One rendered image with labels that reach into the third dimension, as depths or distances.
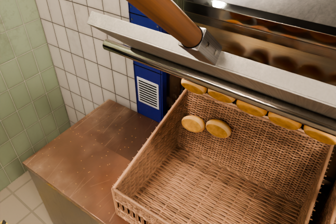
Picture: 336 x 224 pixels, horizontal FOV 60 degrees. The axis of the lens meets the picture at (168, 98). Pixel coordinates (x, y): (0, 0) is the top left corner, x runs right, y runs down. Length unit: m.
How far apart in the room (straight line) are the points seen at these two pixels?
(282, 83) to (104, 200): 0.86
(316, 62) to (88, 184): 0.90
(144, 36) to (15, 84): 1.32
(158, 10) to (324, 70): 0.76
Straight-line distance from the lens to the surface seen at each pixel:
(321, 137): 0.93
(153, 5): 0.29
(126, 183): 1.04
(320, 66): 0.99
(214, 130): 1.10
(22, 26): 1.73
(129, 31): 0.56
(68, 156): 1.32
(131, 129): 1.38
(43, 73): 1.88
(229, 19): 1.00
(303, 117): 0.60
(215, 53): 0.45
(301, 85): 0.45
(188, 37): 0.37
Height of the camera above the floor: 1.53
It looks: 38 degrees down
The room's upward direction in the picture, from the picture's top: straight up
